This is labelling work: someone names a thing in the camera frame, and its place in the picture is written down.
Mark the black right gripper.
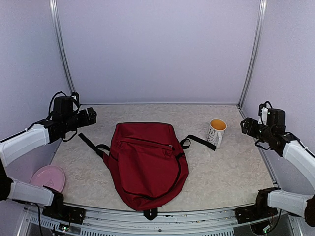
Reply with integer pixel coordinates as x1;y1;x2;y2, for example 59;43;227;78
240;116;274;143

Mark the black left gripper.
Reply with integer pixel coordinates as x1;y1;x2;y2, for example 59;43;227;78
63;106;96;132

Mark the dark red student backpack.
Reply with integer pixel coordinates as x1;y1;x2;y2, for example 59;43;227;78
79;122;216;220

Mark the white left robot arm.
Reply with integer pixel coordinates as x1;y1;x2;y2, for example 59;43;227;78
0;91;97;219

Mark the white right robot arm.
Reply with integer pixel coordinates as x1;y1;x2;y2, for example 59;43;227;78
235;104;315;227

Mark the white floral mug orange inside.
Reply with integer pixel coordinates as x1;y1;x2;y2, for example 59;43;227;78
206;118;227;149

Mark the pink plastic plate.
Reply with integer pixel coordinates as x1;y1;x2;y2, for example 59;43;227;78
30;165;65;192

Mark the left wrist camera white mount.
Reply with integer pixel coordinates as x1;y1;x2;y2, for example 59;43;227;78
70;92;81;109

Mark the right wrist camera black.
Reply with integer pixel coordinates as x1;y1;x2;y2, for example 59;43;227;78
258;101;273;125

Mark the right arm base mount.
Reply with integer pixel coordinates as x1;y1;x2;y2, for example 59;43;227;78
234;187;280;224

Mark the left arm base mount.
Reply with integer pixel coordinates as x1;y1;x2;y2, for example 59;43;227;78
42;186;86;225

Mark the aluminium front frame rail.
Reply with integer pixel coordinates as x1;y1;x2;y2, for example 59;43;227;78
17;195;303;236

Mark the aluminium corner post left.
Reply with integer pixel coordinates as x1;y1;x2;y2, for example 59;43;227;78
49;0;76;92

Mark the aluminium corner post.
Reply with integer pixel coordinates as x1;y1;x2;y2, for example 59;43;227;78
49;0;76;92
237;0;267;109

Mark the aluminium corner post right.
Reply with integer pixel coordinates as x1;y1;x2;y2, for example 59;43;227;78
237;0;267;109

